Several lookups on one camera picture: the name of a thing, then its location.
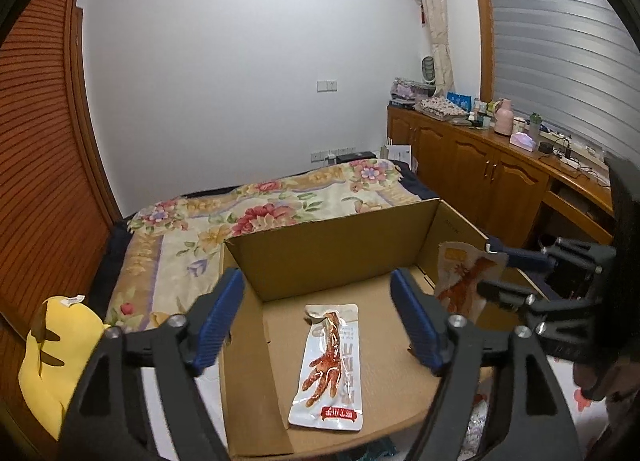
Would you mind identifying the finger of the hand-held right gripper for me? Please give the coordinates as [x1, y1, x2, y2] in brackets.
[476, 280, 553, 324]
[487, 237, 563, 274]

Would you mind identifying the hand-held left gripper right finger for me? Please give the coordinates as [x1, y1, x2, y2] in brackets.
[390, 268, 583, 461]

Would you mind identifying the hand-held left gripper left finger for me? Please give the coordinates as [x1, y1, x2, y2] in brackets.
[60, 268, 246, 461]

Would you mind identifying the orange-label chicken foot snack packet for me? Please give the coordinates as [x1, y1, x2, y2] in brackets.
[432, 241, 508, 319]

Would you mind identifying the white chicken foot snack packet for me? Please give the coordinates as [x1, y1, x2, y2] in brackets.
[288, 303, 363, 433]

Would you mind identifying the cardboard box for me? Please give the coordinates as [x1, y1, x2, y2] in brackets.
[220, 198, 546, 459]

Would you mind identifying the floral blanket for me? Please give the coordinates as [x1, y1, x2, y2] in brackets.
[105, 158, 421, 332]

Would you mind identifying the wooden cabinet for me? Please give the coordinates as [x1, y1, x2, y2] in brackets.
[386, 104, 616, 262]

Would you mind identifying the pink thermos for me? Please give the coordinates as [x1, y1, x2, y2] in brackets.
[492, 98, 515, 136]

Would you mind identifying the white strawberry print blanket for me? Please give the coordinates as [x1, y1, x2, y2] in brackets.
[140, 356, 611, 461]

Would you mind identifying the white paper bag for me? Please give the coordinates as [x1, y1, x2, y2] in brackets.
[382, 144, 413, 169]

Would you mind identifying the floral fabric bundle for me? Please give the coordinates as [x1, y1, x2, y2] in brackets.
[415, 95, 468, 121]

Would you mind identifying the yellow plush toy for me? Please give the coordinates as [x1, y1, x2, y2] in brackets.
[18, 294, 108, 442]

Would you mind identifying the purple folded stack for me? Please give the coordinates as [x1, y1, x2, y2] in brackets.
[390, 77, 436, 102]

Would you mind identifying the grey window blind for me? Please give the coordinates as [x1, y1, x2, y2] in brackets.
[482, 0, 640, 162]

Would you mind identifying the wooden louvered wardrobe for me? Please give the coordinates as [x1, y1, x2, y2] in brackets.
[0, 0, 123, 442]

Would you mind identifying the cream patterned curtain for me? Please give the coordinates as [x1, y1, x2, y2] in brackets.
[407, 0, 456, 97]

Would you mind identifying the power strip with cables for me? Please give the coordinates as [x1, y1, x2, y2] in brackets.
[540, 138, 608, 177]

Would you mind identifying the wall outlet row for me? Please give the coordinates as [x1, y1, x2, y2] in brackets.
[310, 147, 356, 162]

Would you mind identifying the wooden window frame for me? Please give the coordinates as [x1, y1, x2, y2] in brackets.
[467, 0, 496, 102]

